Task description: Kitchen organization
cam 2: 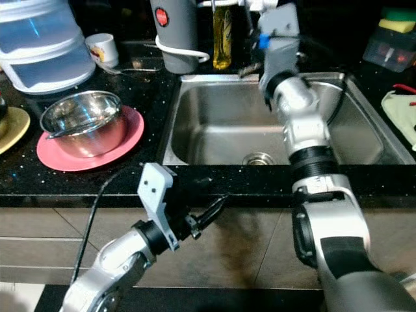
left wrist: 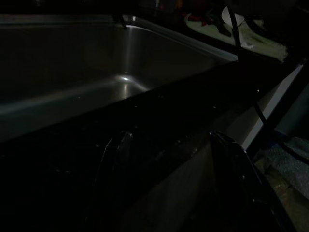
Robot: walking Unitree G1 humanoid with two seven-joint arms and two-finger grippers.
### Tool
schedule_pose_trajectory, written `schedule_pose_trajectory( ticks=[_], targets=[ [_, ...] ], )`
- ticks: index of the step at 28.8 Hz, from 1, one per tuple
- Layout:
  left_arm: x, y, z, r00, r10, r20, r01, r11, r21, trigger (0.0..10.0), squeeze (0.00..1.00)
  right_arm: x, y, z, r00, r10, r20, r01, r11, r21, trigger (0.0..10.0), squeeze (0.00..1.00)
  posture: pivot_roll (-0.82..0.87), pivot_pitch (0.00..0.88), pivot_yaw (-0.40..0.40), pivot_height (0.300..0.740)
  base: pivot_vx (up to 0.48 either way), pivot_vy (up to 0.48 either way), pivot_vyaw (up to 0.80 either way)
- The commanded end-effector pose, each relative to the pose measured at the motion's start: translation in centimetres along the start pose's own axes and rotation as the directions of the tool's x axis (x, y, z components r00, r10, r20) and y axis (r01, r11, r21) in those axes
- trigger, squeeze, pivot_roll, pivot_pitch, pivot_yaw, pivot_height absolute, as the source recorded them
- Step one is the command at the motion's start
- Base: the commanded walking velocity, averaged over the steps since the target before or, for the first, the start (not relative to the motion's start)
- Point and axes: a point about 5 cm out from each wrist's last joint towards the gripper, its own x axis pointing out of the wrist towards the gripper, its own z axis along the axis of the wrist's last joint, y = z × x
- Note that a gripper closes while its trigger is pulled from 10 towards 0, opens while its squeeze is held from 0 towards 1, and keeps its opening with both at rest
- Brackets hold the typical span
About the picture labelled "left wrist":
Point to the green and white cloth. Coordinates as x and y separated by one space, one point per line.
260 43

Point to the white rounded object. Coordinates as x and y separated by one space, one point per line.
228 17

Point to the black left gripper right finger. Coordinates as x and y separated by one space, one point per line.
236 193

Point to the stainless steel sink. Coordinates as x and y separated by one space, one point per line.
72 72

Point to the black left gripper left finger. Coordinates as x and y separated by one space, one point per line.
111 183

